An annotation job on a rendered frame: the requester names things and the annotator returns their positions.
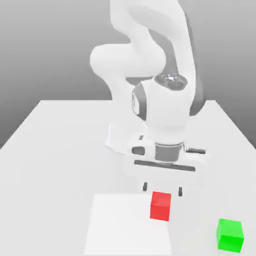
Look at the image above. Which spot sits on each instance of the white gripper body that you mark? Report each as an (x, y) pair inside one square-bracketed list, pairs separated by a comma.
[(164, 173)]

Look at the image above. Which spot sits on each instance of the small red cube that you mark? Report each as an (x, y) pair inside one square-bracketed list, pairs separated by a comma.
[(160, 207)]

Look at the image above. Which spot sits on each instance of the small green cube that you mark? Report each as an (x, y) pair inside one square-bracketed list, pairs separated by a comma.
[(230, 236)]

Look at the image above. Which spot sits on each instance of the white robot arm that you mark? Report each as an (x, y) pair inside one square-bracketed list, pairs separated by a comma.
[(172, 108)]

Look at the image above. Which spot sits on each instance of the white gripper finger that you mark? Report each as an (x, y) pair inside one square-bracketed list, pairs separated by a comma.
[(144, 185), (179, 190)]

